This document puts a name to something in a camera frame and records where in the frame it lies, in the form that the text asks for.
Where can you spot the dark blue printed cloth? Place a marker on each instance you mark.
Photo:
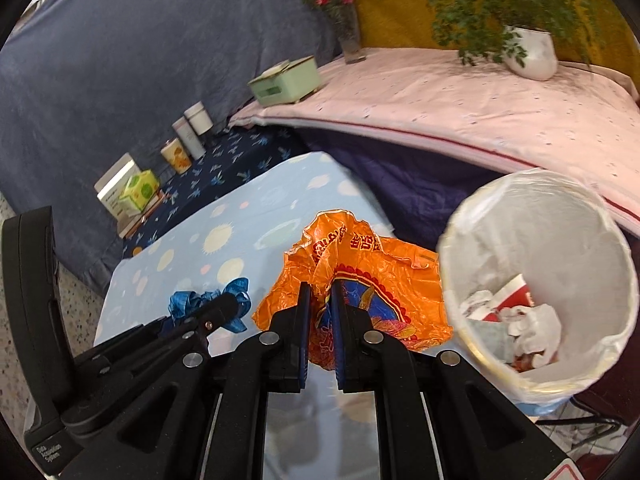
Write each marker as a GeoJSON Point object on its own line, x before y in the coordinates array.
{"type": "Point", "coordinates": [225, 160]}

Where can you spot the red and white canister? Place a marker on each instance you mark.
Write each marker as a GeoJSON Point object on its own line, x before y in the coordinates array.
{"type": "Point", "coordinates": [515, 292]}

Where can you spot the glass vase with pink flowers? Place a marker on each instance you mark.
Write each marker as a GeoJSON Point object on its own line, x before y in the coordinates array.
{"type": "Point", "coordinates": [350, 40]}

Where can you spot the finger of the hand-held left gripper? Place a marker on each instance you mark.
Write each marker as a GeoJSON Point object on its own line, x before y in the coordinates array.
{"type": "Point", "coordinates": [220, 310]}
{"type": "Point", "coordinates": [150, 331]}

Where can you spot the blue wrapper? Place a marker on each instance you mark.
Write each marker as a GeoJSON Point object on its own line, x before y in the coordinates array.
{"type": "Point", "coordinates": [237, 290]}

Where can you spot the green plant in white pot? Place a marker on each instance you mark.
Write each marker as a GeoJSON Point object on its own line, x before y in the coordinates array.
{"type": "Point", "coordinates": [532, 55]}

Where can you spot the tall white bottle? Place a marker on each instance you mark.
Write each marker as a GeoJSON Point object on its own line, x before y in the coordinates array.
{"type": "Point", "coordinates": [187, 137]}

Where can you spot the white lidded bottle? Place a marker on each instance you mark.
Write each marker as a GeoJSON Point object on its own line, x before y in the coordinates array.
{"type": "Point", "coordinates": [199, 117]}

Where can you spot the orange plastic bag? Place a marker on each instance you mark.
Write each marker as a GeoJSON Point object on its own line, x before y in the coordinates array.
{"type": "Point", "coordinates": [390, 280]}

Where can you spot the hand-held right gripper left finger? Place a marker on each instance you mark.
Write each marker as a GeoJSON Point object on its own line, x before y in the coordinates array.
{"type": "Point", "coordinates": [302, 345]}

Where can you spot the blue-grey blanket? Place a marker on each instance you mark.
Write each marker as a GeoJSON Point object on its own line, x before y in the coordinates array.
{"type": "Point", "coordinates": [150, 60]}

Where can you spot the bin with white liner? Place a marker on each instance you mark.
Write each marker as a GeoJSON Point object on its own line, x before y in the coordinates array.
{"type": "Point", "coordinates": [540, 220]}

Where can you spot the dark purple quilt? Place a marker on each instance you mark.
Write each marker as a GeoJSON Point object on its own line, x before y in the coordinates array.
{"type": "Point", "coordinates": [400, 185]}

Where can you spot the printed yellow cup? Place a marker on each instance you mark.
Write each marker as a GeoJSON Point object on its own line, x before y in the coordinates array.
{"type": "Point", "coordinates": [176, 157]}

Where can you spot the white cardboard box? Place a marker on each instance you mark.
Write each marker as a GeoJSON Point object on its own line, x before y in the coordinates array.
{"type": "Point", "coordinates": [112, 185]}

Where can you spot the green tissue box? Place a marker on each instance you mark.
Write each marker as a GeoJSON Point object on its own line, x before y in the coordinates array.
{"type": "Point", "coordinates": [285, 85]}

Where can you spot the pink blanket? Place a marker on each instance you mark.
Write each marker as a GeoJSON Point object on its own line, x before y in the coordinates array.
{"type": "Point", "coordinates": [450, 105]}

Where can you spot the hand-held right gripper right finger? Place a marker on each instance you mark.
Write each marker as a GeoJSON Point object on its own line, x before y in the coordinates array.
{"type": "Point", "coordinates": [341, 345]}

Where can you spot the yellow cloth backdrop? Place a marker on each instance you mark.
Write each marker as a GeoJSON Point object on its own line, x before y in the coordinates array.
{"type": "Point", "coordinates": [400, 20]}

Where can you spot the green tissue packet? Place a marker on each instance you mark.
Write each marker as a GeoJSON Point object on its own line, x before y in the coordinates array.
{"type": "Point", "coordinates": [140, 190]}

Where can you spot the white cloth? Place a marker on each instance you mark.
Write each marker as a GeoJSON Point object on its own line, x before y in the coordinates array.
{"type": "Point", "coordinates": [540, 325]}

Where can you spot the brown notebook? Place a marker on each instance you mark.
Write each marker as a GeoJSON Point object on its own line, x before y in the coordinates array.
{"type": "Point", "coordinates": [135, 227]}

